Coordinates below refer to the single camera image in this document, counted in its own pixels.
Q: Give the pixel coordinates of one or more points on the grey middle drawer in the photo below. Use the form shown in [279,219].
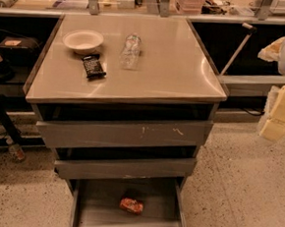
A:
[125,168]

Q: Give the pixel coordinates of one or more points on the clear plastic water bottle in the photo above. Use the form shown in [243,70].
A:
[131,51]

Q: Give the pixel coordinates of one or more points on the black bag with label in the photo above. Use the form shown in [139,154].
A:
[20,51]

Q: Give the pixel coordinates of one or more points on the red coke can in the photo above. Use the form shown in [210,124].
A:
[132,205]

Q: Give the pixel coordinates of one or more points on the grey top drawer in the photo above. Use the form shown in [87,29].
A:
[123,133]

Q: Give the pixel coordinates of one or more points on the white paper bowl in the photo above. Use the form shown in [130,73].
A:
[83,41]

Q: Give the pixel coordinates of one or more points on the grey drawer cabinet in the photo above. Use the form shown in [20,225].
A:
[124,103]

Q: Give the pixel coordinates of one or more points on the pink plastic crate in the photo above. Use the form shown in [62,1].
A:
[187,7]

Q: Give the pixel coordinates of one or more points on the white stick with black handle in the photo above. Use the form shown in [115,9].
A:
[251,30]

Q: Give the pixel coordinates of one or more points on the black stand leg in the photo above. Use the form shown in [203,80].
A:
[9,126]

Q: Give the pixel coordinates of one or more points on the black snack bar packet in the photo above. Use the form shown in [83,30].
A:
[92,66]

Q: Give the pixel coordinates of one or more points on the grey open bottom drawer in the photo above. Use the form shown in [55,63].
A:
[97,203]

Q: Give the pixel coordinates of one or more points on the white box on shelf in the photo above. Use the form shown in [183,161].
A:
[277,7]

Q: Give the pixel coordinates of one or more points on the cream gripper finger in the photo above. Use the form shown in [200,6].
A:
[271,52]
[272,123]

